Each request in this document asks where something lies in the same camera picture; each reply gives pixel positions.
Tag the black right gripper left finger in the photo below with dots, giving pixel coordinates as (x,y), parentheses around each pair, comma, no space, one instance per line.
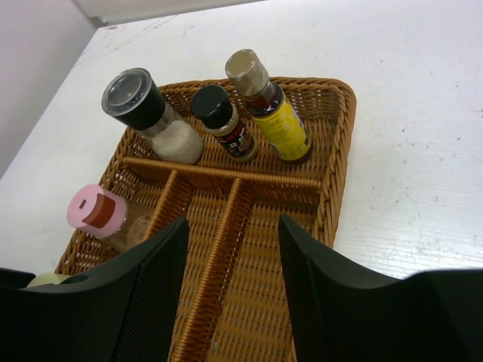
(121,310)

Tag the pink cap spice shaker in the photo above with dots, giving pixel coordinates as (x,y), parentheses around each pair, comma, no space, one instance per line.
(116,221)

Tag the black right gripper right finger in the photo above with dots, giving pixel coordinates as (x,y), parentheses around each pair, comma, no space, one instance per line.
(342,311)

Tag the salt grinder black top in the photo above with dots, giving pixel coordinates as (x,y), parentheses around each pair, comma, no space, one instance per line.
(134,99)

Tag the small black cap pepper shaker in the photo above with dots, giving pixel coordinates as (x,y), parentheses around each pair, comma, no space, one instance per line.
(212,107)

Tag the brown wicker divided basket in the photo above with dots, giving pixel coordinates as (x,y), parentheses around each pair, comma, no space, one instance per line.
(232,303)

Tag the yellow label brown bottle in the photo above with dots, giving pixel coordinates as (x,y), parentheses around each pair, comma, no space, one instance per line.
(268,106)

